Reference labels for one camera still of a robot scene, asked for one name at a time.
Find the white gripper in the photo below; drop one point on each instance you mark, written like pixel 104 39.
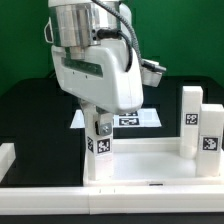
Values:
pixel 101 79

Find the white desk top tray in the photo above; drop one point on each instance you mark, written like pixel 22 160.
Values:
pixel 151 162

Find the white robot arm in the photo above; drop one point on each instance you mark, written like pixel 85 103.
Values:
pixel 78 24

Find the white marker sheet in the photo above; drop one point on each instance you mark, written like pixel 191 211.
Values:
pixel 145 117

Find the white obstacle wall bar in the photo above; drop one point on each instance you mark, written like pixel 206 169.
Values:
pixel 111 200

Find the white left wall block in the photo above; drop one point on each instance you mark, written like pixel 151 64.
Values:
pixel 7 157

